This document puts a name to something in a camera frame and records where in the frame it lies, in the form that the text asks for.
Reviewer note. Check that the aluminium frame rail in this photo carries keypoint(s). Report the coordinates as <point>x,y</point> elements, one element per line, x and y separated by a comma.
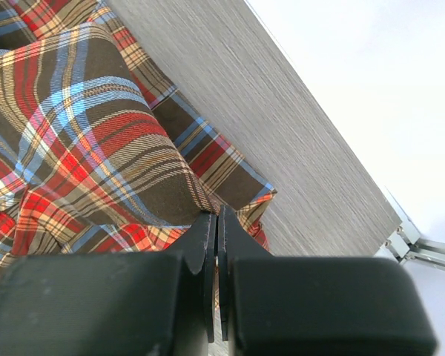
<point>406,242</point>

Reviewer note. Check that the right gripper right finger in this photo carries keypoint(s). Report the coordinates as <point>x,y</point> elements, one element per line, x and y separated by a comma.
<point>315,305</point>

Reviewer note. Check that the plaid flannel shirt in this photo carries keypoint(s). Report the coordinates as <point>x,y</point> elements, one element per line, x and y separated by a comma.
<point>99,150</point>

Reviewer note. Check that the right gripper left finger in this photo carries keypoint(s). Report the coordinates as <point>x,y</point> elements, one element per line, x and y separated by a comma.
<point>126,303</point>

